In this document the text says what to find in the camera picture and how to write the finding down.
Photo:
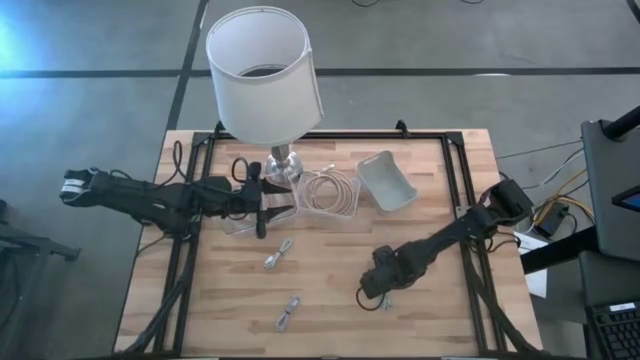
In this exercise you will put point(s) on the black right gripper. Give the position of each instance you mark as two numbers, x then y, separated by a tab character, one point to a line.
390	272

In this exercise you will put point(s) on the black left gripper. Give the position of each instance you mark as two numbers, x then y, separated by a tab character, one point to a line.
250	195

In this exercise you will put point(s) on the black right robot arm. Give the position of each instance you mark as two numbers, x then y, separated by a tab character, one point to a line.
475	220

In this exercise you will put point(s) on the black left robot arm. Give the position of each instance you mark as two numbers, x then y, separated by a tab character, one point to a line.
150	197

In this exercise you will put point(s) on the large clear plastic bin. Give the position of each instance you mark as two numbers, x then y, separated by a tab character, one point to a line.
235	225

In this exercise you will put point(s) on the small clear plastic bin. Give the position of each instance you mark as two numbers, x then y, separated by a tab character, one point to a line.
352	200

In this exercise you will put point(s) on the grey plastic bin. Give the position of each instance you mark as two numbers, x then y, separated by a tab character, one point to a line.
387	185

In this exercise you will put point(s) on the white shade metal table lamp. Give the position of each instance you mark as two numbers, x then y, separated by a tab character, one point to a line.
265	100

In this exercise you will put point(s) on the white paper sheet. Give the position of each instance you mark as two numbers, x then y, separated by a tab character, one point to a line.
537	285

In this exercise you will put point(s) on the black power supply box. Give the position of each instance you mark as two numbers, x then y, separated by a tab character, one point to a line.
550	220

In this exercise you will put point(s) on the black metal stand leg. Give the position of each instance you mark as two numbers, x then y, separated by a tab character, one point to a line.
45	245

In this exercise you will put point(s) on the black laptop keyboard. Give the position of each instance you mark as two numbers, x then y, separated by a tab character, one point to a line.
617	332

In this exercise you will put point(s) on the dark grey stand panel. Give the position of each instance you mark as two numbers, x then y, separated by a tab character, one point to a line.
610	165

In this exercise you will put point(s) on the tablet screen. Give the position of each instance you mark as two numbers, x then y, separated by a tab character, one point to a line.
631	199

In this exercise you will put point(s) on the black metal table frame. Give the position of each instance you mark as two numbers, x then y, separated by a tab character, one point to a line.
350	135

